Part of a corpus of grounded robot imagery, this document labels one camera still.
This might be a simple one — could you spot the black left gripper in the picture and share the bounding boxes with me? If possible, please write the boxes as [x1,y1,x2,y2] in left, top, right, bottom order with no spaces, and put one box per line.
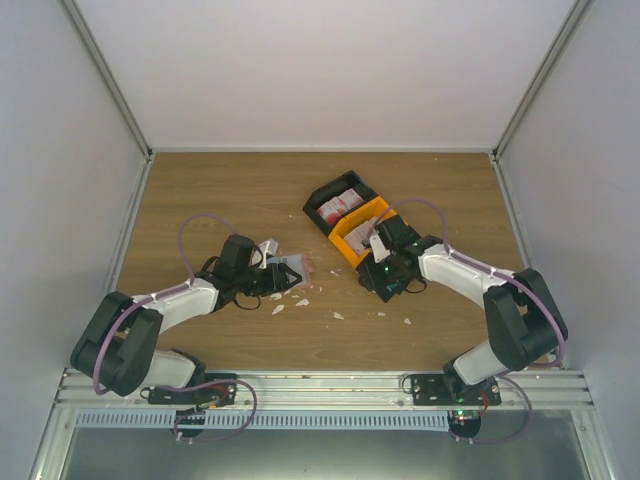
[236,263,302,297]

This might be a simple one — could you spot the pink card holder wallet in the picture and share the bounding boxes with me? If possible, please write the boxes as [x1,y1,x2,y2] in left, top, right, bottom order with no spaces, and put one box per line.
[266,254,314,295]

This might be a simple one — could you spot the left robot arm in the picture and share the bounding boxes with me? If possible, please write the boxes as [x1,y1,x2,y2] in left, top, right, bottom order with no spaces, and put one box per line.
[70,235,307,404]

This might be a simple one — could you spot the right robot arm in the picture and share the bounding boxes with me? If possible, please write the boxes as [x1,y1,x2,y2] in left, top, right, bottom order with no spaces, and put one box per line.
[369,215,568,405]

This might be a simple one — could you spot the black bin teal cards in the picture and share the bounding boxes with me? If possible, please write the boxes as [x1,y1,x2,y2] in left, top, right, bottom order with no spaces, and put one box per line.
[355,224,426,304]

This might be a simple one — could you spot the red white card stack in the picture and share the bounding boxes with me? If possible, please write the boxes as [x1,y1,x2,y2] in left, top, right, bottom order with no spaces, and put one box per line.
[316,188,364,226]

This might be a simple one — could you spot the black bin red cards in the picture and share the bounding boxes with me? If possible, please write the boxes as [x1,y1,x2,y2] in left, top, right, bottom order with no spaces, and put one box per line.
[303,170,377,237]

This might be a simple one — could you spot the white debris pile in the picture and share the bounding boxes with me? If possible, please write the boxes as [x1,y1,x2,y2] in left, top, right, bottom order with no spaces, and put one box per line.
[269,294,310,316]

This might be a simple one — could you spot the yellow bin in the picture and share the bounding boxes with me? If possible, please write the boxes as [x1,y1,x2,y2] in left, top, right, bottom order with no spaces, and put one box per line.
[328,196,389,268]

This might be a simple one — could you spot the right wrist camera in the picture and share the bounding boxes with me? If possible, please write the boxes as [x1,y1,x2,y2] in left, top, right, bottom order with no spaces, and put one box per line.
[369,233,391,264]

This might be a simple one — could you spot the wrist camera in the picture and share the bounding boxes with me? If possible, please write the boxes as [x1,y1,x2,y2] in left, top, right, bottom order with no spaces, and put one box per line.
[369,233,391,264]
[257,238,279,269]

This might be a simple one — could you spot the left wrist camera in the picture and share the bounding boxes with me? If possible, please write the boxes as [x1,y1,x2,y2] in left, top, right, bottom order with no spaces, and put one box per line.
[257,238,279,269]

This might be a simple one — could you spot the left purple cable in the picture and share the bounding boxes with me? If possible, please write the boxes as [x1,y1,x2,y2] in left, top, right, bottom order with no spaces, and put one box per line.
[91,212,259,444]

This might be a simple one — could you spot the purple cable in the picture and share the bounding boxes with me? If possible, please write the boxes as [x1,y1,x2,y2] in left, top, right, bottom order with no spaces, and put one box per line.
[91,212,259,444]
[367,197,569,444]

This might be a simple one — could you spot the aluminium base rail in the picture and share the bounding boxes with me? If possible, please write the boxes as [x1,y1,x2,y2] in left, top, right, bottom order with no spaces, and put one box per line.
[54,369,594,411]

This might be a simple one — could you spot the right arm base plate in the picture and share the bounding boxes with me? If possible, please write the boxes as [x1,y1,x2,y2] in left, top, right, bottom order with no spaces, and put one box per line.
[401,373,502,407]

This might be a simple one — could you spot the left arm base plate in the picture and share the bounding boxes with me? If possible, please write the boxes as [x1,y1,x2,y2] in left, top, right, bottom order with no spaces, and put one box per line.
[140,373,237,408]

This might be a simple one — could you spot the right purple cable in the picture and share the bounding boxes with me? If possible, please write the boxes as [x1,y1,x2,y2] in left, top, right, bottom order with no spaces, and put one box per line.
[367,197,569,444]

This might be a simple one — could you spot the grey cable duct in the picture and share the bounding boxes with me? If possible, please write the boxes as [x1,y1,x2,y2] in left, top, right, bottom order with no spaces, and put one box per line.
[76,409,449,432]

